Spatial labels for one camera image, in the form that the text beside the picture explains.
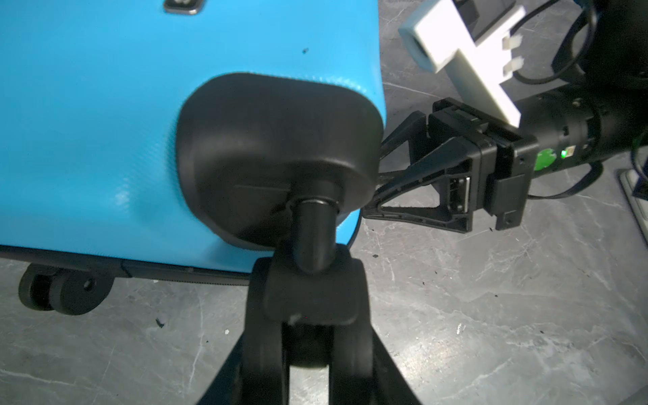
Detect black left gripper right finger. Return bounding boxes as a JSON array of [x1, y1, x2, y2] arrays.
[[371, 333, 421, 405]]

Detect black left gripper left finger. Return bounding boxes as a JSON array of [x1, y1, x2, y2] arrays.
[[197, 336, 243, 405]]

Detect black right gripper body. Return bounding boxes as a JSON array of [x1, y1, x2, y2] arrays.
[[429, 86, 602, 231]]

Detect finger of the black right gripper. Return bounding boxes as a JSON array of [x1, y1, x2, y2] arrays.
[[380, 111, 430, 160], [362, 138, 479, 233]]

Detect blue hard-shell suitcase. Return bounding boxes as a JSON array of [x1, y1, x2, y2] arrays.
[[1, 1, 386, 404]]

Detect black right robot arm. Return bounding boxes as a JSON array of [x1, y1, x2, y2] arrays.
[[362, 1, 647, 233]]

